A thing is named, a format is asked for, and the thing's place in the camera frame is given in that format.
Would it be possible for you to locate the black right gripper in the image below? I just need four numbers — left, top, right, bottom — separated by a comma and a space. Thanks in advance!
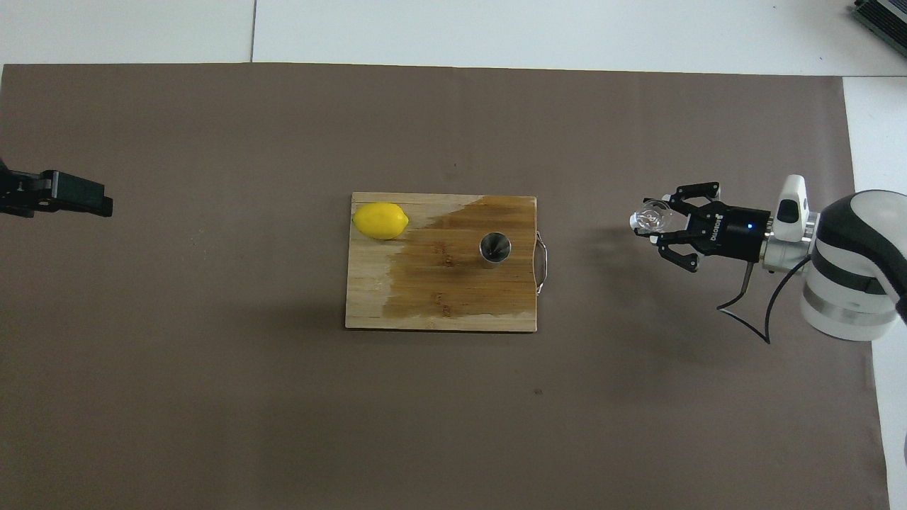
634, 181, 773, 274

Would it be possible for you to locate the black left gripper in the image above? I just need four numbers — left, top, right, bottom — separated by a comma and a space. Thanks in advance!
0, 159, 113, 217

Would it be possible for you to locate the small clear glass cup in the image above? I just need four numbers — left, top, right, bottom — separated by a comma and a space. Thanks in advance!
629, 200, 674, 234

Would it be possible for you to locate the steel double jigger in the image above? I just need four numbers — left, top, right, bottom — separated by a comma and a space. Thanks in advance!
480, 232, 512, 267

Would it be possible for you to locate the wooden cutting board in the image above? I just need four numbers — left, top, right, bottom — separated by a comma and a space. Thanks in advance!
345, 192, 548, 332

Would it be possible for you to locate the grey ribbed device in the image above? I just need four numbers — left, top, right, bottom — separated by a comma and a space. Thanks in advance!
850, 0, 907, 38

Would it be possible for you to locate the yellow lemon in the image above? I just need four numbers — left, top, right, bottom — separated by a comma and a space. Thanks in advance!
352, 202, 410, 241

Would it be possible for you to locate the brown table mat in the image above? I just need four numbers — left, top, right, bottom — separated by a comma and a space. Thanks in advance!
0, 62, 890, 510

